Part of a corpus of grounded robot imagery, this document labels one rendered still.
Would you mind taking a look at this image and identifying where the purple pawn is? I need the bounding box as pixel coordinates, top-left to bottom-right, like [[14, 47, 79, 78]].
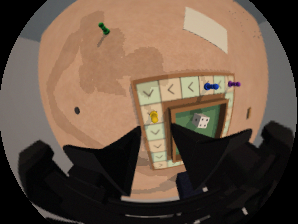
[[227, 81, 241, 88]]

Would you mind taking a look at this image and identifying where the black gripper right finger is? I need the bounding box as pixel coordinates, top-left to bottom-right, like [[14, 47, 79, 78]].
[[170, 123, 253, 192]]

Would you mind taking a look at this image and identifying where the green pawn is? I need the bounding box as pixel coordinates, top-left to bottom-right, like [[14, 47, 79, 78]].
[[98, 22, 110, 35]]

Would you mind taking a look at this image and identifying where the beige flat rectangular sheet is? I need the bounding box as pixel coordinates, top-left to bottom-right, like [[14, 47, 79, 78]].
[[184, 7, 227, 53]]

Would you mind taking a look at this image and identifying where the white die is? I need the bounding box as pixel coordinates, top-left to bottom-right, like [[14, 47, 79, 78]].
[[192, 112, 209, 129]]

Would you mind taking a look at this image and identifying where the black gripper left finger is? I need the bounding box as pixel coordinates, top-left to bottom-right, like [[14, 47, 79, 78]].
[[63, 125, 142, 197]]

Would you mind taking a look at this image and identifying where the black round disc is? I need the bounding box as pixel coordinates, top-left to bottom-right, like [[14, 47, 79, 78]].
[[73, 108, 80, 115]]

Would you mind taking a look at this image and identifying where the blue pawn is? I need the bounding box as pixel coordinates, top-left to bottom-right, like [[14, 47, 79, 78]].
[[204, 83, 220, 91]]

